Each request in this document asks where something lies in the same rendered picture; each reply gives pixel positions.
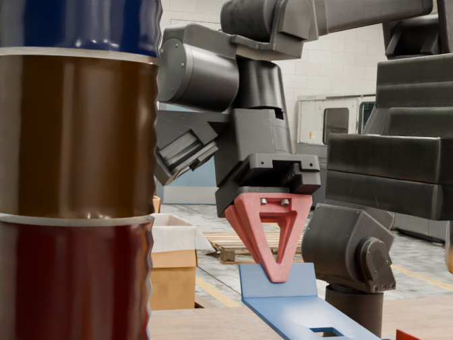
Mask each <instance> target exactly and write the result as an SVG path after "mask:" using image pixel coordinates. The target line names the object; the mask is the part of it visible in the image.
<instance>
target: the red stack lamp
mask: <svg viewBox="0 0 453 340"><path fill-rule="evenodd" d="M154 221H155V217H153V216H152V215H146V216H141V217H129V218H118V219H56V218H42V217H25V216H18V215H8V214H3V213H0V340H150V337H151V335H150V329H149V326H148V324H149V321H150V317H151V314H152V311H151V307H150V302H149V301H150V296H151V293H152V284H151V280H150V275H151V273H152V269H153V261H152V256H151V252H152V248H153V245H154V237H153V234H152V228H153V224H154Z"/></svg>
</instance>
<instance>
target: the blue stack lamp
mask: <svg viewBox="0 0 453 340"><path fill-rule="evenodd" d="M162 14H163V9H162V3H161V0H0V54H2V55H64V56H77V57H97V58H106V59H120V60H127V61H137V62H142V63H156V62H159V61H161V57H160V51H159V46H160V42H161V39H162V32H161V29H160V21H161V18H162Z"/></svg>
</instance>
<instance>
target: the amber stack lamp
mask: <svg viewBox="0 0 453 340"><path fill-rule="evenodd" d="M160 69H161V66H159V65H154V64H151V63H142V62H137V61H127V60H120V59H106V58H97V57H77V56H64V55H0V213H3V214H8V215H18V216H25V217H42V218H56V219H118V218H129V217H141V216H146V215H151V214H154V213H155V212H156V211H155V207H154V201H153V198H154V194H155V191H156V182H155V179H154V173H155V170H156V166H157V160H156V155H155V150H156V145H157V143H158V136H157V132H156V124H157V122H158V118H159V113H158V107H157V101H158V97H159V94H160V88H159V85H158V76H159V73H160Z"/></svg>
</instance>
